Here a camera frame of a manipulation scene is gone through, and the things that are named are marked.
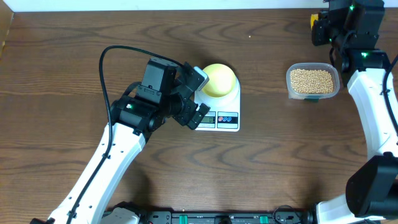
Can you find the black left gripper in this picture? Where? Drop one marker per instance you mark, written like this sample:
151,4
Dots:
188,110

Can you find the soybeans in container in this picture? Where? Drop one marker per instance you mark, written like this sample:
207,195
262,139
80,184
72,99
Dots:
311,81

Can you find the yellow plastic measuring scoop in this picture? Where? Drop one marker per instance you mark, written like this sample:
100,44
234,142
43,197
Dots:
314,17

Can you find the pale yellow bowl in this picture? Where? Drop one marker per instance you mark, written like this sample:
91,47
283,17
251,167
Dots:
221,82

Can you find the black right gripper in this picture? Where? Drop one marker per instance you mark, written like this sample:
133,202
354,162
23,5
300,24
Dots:
317,37

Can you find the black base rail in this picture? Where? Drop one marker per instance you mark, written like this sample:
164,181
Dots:
283,216

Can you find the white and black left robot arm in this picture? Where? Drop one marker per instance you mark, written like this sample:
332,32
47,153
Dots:
144,106

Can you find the clear plastic container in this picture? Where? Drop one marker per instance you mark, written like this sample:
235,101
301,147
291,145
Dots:
313,66

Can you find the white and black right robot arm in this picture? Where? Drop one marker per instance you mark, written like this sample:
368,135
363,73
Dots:
351,28

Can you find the white digital kitchen scale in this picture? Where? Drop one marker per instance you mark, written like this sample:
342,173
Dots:
225,111

